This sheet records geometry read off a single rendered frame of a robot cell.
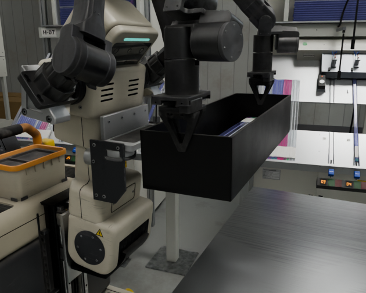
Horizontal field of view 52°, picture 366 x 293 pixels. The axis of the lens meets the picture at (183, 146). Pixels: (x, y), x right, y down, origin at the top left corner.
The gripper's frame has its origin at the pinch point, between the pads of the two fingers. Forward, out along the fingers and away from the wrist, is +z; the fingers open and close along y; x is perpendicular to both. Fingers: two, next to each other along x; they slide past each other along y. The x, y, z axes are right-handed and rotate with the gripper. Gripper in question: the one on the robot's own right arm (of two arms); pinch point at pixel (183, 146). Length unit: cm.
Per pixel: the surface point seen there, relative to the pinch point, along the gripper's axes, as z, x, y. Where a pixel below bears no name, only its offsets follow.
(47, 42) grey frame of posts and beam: -21, 169, 145
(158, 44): -19, 105, 186
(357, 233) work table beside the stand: 31, -30, 42
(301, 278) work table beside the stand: 30.5, -19.5, 16.0
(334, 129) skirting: 100, -1, 517
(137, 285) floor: 109, 72, 94
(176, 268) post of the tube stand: 108, 60, 117
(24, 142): 36, 148, 97
